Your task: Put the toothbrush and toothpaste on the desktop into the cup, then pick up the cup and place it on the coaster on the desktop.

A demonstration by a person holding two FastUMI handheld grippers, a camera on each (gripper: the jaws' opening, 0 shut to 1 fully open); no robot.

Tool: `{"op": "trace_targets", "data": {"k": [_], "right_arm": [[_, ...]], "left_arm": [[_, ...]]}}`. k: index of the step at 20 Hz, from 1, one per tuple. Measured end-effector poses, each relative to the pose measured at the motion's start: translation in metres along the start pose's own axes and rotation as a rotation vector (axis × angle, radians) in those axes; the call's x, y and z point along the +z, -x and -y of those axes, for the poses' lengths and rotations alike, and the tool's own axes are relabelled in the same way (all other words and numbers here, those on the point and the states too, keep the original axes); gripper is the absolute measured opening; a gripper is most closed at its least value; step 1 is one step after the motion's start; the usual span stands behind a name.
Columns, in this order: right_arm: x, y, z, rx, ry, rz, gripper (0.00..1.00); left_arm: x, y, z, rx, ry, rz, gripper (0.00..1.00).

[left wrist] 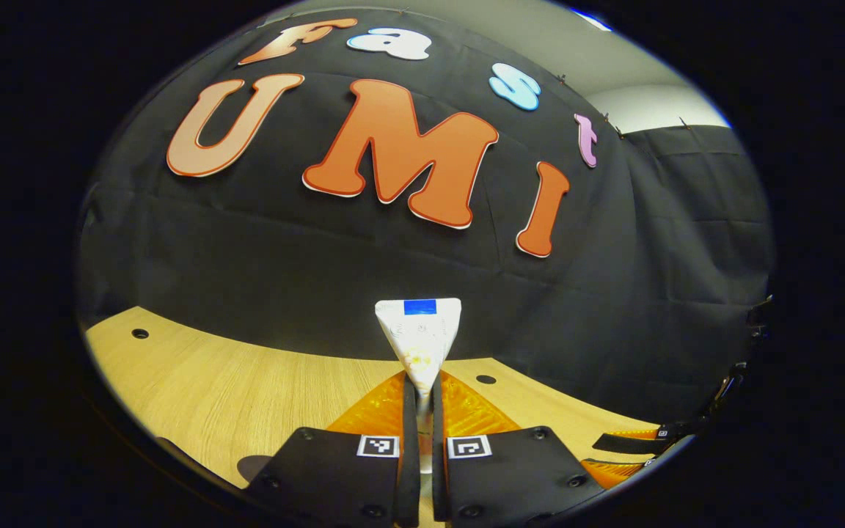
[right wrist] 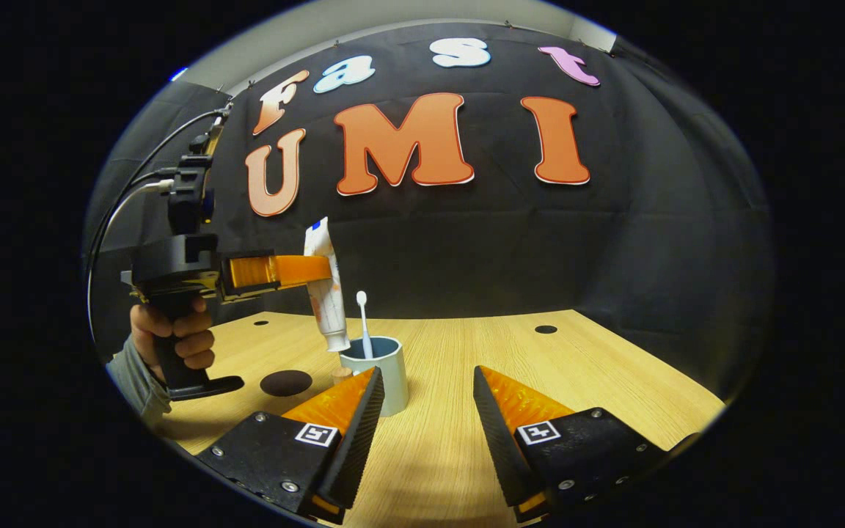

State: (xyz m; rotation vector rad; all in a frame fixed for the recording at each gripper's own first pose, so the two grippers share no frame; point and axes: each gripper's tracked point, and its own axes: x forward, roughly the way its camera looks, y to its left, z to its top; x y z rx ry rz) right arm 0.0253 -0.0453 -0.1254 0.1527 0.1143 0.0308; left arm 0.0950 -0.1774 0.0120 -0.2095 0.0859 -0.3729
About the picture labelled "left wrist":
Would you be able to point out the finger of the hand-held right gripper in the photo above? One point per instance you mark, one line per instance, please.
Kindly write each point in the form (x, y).
(628, 442)
(617, 473)

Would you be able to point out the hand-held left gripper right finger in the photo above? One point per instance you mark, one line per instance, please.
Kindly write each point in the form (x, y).
(437, 440)

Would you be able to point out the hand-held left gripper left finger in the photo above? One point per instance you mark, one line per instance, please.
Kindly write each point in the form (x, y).
(408, 440)

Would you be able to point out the white toothpaste tube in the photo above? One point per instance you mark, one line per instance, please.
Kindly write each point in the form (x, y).
(419, 337)

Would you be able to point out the black backdrop cloth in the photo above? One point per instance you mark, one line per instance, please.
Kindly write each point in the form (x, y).
(320, 271)

